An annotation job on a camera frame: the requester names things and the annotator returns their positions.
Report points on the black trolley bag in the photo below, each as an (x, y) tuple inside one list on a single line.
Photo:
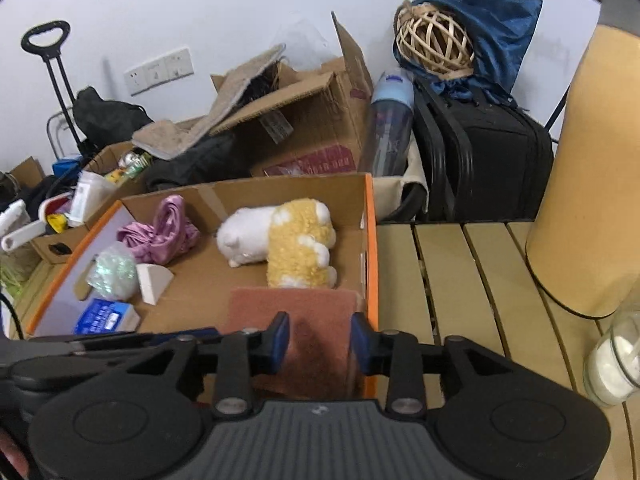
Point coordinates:
[(110, 117)]

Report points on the blue-capped water bottle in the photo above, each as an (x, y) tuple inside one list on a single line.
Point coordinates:
[(387, 125)]

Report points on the black suitcase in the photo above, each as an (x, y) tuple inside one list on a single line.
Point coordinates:
[(490, 165)]

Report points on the yellow plush toy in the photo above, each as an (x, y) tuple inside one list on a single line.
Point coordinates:
[(300, 240)]

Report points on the wicker ball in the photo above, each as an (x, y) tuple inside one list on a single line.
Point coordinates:
[(435, 40)]

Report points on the beige fuzzy mat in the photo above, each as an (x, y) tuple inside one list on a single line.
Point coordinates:
[(200, 115)]

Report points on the large open cardboard box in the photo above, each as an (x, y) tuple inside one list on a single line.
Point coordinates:
[(310, 125)]

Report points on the black cloth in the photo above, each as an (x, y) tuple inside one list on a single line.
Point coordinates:
[(200, 162)]

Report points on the small brown cardboard box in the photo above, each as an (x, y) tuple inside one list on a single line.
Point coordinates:
[(55, 247)]

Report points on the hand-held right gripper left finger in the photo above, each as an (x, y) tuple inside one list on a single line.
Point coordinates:
[(281, 342)]

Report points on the white wall outlet strip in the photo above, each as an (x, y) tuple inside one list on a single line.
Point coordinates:
[(157, 71)]

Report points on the blue tissue packet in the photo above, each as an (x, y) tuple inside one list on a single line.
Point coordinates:
[(107, 317)]

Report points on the clear plastic bag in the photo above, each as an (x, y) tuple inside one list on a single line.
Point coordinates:
[(112, 272)]

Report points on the orange-edged cardboard box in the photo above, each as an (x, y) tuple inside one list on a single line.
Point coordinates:
[(210, 290)]

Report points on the beige canvas bag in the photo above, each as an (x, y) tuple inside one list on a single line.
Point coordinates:
[(395, 195)]

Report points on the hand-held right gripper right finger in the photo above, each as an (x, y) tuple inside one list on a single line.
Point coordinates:
[(361, 345)]

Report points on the metal folding frame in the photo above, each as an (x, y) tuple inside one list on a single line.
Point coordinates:
[(56, 132)]

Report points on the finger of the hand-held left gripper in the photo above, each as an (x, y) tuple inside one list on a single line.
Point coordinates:
[(185, 336)]

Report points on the white plush toy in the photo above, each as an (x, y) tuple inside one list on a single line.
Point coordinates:
[(245, 237)]

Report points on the glass cup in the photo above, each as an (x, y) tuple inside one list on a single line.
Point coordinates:
[(612, 365)]

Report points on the blue satin bag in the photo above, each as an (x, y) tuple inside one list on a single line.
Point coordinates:
[(495, 25)]

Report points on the white sponge wedge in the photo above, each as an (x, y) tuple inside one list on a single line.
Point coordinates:
[(152, 282)]

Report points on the pink satin cloth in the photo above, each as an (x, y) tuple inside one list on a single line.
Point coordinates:
[(167, 235)]

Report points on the brown scouring pad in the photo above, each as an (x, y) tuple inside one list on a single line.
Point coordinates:
[(290, 320)]

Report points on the yellow thermos jug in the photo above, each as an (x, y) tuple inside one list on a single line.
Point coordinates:
[(585, 185)]

